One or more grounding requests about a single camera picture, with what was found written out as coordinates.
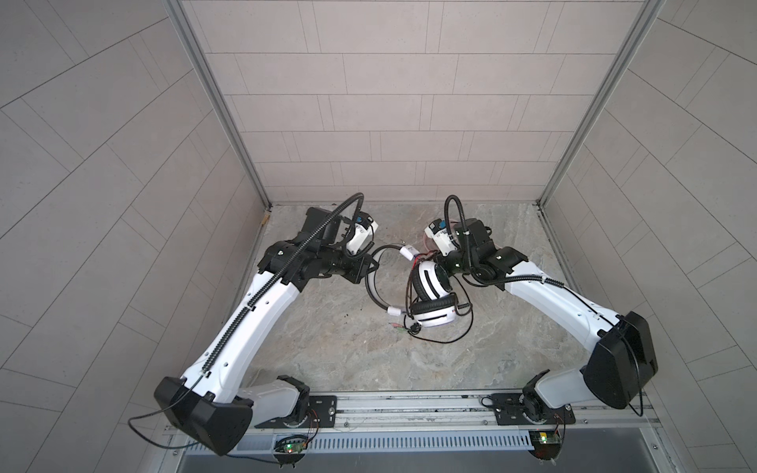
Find white black headphones with cable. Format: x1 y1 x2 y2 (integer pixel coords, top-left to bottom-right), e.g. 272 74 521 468
365 244 475 345

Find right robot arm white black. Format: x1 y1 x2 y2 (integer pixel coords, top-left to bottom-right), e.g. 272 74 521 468
447 217 658 424

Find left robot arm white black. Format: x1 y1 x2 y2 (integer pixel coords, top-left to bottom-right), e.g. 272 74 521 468
154 192 376 456

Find left circuit board green led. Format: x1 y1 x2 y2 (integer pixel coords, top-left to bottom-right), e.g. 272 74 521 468
273 435 310 454

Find right circuit board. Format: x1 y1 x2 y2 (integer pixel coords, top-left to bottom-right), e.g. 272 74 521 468
528 431 563 461

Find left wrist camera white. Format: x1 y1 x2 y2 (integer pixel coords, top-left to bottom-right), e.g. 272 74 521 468
345 212 378 257

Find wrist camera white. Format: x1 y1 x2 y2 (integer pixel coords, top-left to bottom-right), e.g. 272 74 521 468
345 212 378 257
424 219 459 256

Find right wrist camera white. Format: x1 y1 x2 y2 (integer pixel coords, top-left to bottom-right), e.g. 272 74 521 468
424 219 459 256

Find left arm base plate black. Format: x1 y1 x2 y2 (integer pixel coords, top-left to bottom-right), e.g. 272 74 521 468
255 395 338 429

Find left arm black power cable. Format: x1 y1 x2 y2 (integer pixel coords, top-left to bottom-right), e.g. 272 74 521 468
126 377 279 465

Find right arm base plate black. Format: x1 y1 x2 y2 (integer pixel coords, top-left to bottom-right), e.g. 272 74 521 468
480 392 576 426

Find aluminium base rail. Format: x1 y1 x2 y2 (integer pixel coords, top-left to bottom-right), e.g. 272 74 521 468
230 389 660 463

